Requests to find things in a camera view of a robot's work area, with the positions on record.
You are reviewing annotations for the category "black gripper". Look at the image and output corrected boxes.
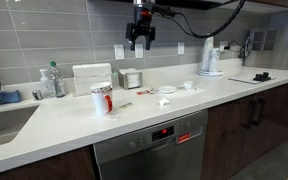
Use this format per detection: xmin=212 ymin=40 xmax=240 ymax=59
xmin=125 ymin=21 xmax=157 ymax=52

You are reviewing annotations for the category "small white cup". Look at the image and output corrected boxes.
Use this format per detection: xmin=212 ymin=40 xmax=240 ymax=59
xmin=183 ymin=80 xmax=195 ymax=91

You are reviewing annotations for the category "metal napkin dispenser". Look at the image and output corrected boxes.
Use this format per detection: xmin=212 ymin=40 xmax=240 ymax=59
xmin=118 ymin=68 xmax=143 ymax=90

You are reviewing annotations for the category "red packet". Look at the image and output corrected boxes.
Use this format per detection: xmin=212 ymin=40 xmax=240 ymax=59
xmin=136 ymin=86 xmax=156 ymax=96

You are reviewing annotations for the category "white saucer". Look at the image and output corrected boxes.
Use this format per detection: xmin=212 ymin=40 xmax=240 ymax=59
xmin=158 ymin=85 xmax=178 ymax=95

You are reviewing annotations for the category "white paper towel stack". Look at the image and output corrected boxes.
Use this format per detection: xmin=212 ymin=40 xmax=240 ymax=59
xmin=72 ymin=63 xmax=113 ymax=97

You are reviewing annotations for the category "crumpled white wrapper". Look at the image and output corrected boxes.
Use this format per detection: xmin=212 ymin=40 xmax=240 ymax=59
xmin=158 ymin=97 xmax=171 ymax=107

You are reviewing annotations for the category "thin sugar stick packet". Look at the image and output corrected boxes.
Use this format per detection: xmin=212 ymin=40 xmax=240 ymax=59
xmin=118 ymin=102 xmax=134 ymax=110

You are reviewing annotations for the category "dark range hood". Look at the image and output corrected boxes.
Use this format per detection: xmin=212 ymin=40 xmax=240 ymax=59
xmin=110 ymin=0 xmax=238 ymax=11

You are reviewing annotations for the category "tall stack of paper cups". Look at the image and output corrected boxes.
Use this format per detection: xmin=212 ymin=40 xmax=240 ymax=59
xmin=200 ymin=36 xmax=215 ymax=73

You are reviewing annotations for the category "white paper napkin mat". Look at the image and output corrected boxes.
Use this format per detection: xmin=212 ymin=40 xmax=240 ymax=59
xmin=157 ymin=85 xmax=208 ymax=100

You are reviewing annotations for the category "white round tray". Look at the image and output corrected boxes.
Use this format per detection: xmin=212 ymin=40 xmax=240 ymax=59
xmin=197 ymin=69 xmax=224 ymax=77

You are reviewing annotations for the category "short stack of paper cups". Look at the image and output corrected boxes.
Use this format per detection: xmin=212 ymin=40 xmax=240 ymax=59
xmin=208 ymin=47 xmax=221 ymax=74

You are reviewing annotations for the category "clear bottle with green cap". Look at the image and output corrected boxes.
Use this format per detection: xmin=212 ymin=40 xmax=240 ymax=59
xmin=49 ymin=61 xmax=67 ymax=99

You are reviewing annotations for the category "white flat board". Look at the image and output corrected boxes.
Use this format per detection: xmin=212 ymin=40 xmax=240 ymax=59
xmin=228 ymin=73 xmax=276 ymax=85

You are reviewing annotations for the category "stainless steel dishwasher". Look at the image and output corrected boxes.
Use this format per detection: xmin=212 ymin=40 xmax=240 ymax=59
xmin=93 ymin=109 xmax=209 ymax=180

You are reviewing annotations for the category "small metal can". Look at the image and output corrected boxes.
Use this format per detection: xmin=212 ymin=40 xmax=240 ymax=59
xmin=31 ymin=89 xmax=44 ymax=101

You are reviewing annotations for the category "black block object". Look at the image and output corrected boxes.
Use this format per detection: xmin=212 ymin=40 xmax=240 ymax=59
xmin=253 ymin=71 xmax=272 ymax=83

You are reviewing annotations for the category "blue sponge cloth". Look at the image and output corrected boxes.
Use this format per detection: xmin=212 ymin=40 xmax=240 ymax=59
xmin=0 ymin=89 xmax=22 ymax=105

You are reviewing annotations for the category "undermount sink basin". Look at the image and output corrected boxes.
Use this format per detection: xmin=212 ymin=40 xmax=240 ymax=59
xmin=0 ymin=104 xmax=40 ymax=150

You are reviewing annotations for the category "white wall light switch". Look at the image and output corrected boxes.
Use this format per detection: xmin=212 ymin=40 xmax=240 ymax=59
xmin=113 ymin=44 xmax=126 ymax=61

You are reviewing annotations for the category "white mug with red handle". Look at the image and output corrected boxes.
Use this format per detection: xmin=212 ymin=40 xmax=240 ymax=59
xmin=91 ymin=87 xmax=114 ymax=118

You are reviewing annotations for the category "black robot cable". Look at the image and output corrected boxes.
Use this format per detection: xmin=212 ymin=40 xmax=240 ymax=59
xmin=163 ymin=0 xmax=247 ymax=39

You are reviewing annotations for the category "white wall outlet with plug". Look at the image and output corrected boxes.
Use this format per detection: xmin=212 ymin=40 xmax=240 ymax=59
xmin=219 ymin=40 xmax=229 ymax=53

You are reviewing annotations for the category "black power cable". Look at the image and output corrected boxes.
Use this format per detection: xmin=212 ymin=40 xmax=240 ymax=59
xmin=223 ymin=36 xmax=252 ymax=66

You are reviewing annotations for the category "grey wall frame panel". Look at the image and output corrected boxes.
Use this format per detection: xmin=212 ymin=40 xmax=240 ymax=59
xmin=249 ymin=28 xmax=279 ymax=52

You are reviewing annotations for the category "black cabinet door handle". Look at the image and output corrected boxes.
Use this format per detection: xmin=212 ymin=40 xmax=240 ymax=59
xmin=246 ymin=99 xmax=257 ymax=130
xmin=255 ymin=98 xmax=266 ymax=128

